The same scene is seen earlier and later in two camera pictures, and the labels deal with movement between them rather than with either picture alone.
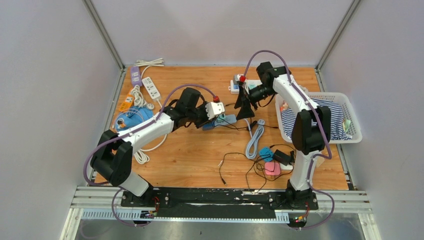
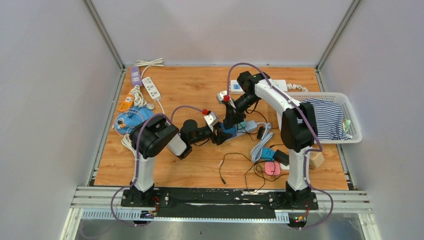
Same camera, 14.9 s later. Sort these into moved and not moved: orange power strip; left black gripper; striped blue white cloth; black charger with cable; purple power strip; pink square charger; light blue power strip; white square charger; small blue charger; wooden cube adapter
Moved: black charger with cable; light blue power strip; left black gripper
Not moved: purple power strip; pink square charger; white square charger; wooden cube adapter; striped blue white cloth; orange power strip; small blue charger
